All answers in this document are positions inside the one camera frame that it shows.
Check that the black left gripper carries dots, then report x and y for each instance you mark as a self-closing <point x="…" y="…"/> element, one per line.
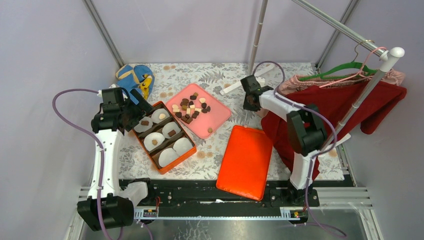
<point x="144" y="108"/>

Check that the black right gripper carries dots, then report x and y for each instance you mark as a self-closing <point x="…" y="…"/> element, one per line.
<point x="246" y="106"/>

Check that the dark brown chocolate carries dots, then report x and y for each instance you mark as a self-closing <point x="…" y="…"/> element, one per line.
<point x="171" y="133"/>

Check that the orange chocolate box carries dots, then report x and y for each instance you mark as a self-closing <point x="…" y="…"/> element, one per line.
<point x="168" y="143"/>

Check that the pink tray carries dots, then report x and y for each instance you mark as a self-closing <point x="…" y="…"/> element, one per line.
<point x="198" y="110"/>

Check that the orange box lid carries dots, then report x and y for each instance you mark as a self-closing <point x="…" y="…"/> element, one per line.
<point x="245" y="163"/>

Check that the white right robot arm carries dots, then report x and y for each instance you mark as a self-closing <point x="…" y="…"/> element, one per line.
<point x="306" y="129"/>

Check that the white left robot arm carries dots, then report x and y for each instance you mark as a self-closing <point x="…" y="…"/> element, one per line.
<point x="108" y="206"/>

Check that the white paper cup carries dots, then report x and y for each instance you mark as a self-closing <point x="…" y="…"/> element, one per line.
<point x="167" y="156"/>
<point x="140" y="129"/>
<point x="182" y="146"/>
<point x="148" y="140"/>
<point x="156" y="113"/>
<point x="169" y="127"/>

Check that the blue plush toy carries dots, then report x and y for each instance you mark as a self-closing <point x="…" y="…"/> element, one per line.
<point x="136" y="76"/>

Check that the pink garment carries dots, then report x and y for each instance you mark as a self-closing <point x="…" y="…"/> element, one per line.
<point x="298" y="84"/>

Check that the dark red garment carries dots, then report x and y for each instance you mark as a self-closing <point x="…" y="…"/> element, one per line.
<point x="275" y="129"/>

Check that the green hanger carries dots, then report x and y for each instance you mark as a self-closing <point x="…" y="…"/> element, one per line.
<point x="345" y="66"/>

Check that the white clothes rack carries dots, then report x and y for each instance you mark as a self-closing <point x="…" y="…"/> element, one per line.
<point x="291" y="34"/>

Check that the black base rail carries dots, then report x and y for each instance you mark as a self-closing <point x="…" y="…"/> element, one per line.
<point x="202" y="200"/>

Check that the pink wire hanger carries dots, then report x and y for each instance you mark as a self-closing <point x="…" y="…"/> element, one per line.
<point x="359" y="73"/>

